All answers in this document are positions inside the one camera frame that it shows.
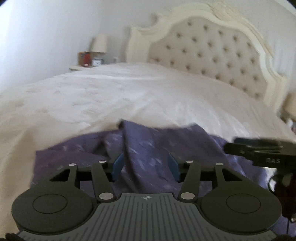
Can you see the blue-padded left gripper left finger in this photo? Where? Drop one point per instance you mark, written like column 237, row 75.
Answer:
column 103, row 174

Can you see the small alarm clock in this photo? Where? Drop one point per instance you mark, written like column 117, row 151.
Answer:
column 97, row 62

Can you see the cream table lamp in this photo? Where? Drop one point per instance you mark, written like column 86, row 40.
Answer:
column 98, row 46

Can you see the white bed cover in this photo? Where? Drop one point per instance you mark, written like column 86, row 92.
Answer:
column 39, row 115

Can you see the white nightstand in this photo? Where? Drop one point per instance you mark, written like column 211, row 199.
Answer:
column 79, row 68

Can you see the cream tufted headboard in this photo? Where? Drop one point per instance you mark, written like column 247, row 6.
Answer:
column 212, row 40

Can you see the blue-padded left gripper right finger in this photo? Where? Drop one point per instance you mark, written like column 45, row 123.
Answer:
column 189, row 174

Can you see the purple patterned garment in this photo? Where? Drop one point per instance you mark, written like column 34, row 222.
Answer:
column 233, row 193

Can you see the red box on nightstand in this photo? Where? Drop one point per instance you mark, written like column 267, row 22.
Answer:
column 84, row 59

